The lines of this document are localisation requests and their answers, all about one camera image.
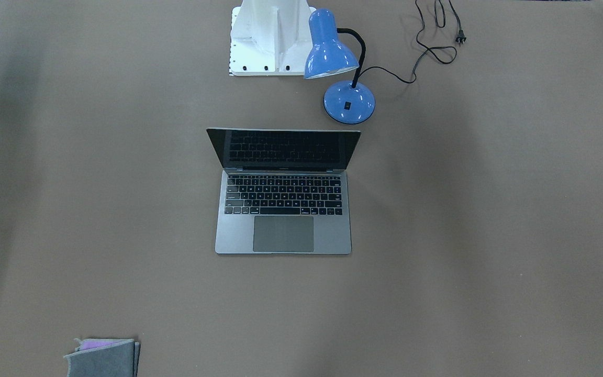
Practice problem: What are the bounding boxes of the black lamp power cable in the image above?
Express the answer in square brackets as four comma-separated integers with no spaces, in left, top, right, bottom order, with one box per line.
[358,0,467,85]

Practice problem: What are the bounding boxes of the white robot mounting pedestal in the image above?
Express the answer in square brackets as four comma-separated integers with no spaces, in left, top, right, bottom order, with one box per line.
[228,1,316,76]

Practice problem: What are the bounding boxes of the folded grey cloth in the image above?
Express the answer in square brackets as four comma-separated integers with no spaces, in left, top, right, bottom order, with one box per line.
[64,338,140,376]

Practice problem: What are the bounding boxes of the blue desk lamp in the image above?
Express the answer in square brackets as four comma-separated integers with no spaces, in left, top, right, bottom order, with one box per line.
[304,8,376,125]

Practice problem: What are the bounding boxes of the grey laptop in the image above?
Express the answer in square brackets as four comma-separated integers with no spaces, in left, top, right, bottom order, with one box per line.
[207,127,361,255]

